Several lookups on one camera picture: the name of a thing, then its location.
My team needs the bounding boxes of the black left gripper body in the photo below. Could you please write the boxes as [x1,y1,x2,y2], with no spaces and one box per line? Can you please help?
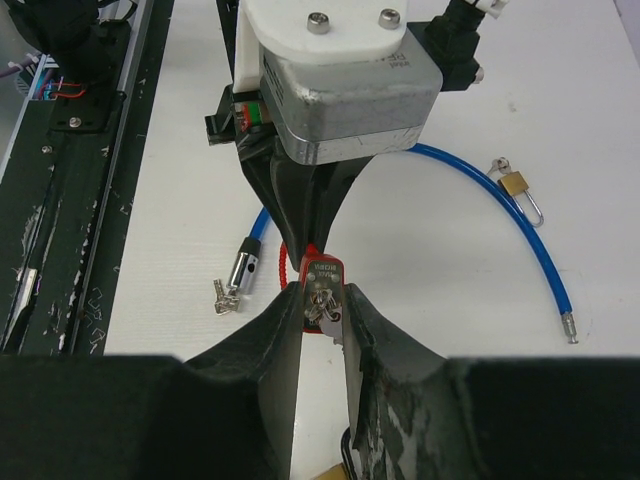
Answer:
[204,85,277,164]

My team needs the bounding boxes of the black padlock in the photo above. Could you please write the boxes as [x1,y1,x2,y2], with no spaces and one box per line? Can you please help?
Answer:
[340,427,358,480]

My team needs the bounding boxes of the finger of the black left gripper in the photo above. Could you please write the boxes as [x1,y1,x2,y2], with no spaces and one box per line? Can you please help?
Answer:
[239,144,320,250]
[314,157,371,252]

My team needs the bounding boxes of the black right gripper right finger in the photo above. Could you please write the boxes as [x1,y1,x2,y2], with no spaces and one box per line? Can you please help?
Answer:
[343,284,639,479]

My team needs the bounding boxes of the small silver keys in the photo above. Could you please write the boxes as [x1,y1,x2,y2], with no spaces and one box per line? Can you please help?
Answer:
[487,157,512,177]

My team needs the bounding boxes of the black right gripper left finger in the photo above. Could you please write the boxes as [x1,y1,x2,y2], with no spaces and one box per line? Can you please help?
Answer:
[1,282,303,479]

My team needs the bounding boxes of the blue cable lock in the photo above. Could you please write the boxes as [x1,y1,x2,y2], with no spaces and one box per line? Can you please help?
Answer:
[223,143,578,345]

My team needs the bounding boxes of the red cable padlock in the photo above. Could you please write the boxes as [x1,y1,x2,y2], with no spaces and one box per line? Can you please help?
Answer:
[283,244,345,333]

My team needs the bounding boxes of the blue lock keys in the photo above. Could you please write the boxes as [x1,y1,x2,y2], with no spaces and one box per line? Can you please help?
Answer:
[213,279,241,316]

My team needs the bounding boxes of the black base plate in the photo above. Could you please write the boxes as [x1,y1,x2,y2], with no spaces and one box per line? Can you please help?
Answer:
[1,1,174,356]

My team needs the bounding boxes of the small brass padlock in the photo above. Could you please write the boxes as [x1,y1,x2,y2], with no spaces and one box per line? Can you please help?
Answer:
[497,170,545,228]

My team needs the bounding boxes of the large brass padlock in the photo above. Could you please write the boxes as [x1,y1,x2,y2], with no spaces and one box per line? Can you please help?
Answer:
[313,463,349,480]

